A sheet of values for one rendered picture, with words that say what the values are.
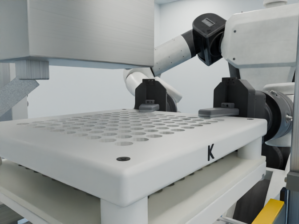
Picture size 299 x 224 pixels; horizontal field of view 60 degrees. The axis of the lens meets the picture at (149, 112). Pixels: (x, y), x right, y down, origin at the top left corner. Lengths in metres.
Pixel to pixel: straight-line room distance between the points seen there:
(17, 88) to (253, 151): 0.30
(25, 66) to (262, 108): 0.33
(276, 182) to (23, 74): 0.63
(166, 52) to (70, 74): 3.76
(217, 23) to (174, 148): 0.77
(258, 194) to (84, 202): 0.64
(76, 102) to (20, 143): 4.43
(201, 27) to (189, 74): 5.05
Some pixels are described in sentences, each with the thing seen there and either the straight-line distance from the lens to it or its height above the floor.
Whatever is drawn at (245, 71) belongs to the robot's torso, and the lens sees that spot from 0.80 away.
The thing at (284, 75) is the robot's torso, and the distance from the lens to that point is 0.77.
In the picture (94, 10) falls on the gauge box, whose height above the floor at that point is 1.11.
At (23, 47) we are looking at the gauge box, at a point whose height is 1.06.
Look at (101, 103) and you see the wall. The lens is 5.00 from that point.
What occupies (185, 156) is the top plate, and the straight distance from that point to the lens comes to 0.17.
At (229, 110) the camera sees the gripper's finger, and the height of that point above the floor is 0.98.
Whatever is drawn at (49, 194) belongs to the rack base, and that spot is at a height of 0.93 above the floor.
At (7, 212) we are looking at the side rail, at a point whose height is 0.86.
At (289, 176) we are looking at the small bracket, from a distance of 0.37.
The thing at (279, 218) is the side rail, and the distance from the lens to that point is 0.35.
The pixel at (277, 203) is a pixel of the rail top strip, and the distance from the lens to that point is 0.37.
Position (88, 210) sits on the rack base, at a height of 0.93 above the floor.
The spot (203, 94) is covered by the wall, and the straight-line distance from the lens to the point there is 5.79.
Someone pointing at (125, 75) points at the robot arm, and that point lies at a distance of 0.85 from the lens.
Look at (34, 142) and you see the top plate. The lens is 0.21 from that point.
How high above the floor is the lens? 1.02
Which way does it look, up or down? 6 degrees down
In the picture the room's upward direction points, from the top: straight up
